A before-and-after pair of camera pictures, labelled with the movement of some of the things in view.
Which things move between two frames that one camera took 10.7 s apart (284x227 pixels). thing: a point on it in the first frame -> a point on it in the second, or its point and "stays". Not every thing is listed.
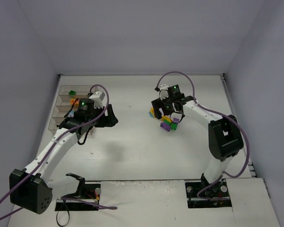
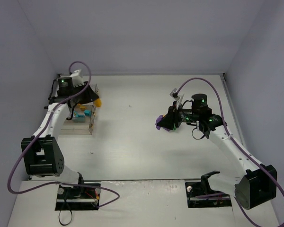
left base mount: (87, 191) stays
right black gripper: (159, 107) -> (176, 117)
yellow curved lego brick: (151, 110) -> (98, 102)
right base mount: (202, 195) stays
